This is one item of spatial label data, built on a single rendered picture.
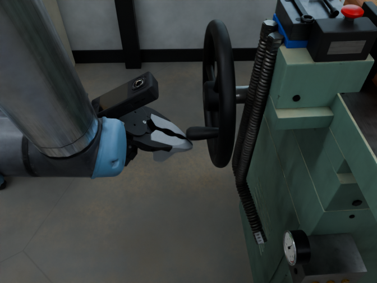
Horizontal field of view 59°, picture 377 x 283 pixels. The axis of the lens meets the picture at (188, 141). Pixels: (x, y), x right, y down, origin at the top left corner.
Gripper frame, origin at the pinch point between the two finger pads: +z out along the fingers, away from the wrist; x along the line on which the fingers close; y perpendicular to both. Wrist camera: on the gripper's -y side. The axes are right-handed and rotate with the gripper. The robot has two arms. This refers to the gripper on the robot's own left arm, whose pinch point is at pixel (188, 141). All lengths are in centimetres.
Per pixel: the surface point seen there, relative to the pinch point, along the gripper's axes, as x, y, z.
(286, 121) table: 1.8, -13.0, 10.9
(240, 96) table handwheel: -9.9, -6.9, 8.7
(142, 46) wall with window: -144, 68, 20
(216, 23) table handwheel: -13.9, -15.7, -2.4
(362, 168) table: 12.8, -17.6, 17.3
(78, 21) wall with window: -146, 71, -19
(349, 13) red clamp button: -2.4, -30.1, 8.2
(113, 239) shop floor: -23, 84, 17
